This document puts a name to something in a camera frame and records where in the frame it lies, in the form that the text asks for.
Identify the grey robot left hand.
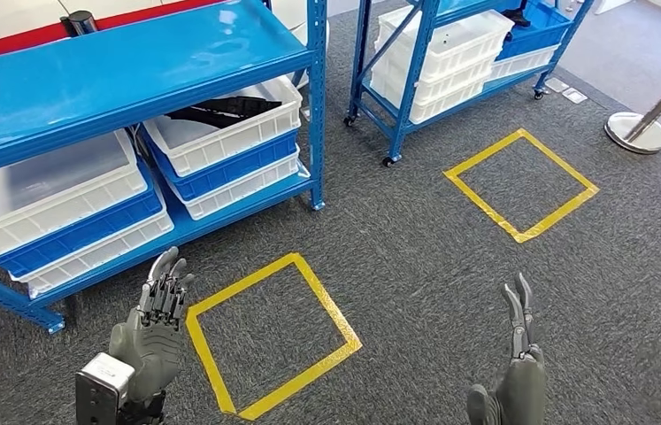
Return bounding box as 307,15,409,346
108,246,196,406

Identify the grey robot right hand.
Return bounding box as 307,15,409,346
465,272,547,425

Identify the black plastic part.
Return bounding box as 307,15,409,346
165,95,283,130
503,8,534,29

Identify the blue metal shelf rack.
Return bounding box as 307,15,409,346
342,0,596,168
0,0,329,336

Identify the yellow floor tape square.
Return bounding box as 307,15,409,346
185,251,364,422

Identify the red barrier belt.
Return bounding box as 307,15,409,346
0,0,228,66

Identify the black left camera bracket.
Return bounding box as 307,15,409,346
116,390,167,425

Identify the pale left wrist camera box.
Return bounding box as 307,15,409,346
74,352,136,425

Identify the silver stanchion post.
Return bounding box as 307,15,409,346
603,53,661,156

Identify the black stanchion post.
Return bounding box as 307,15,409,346
60,10,100,38

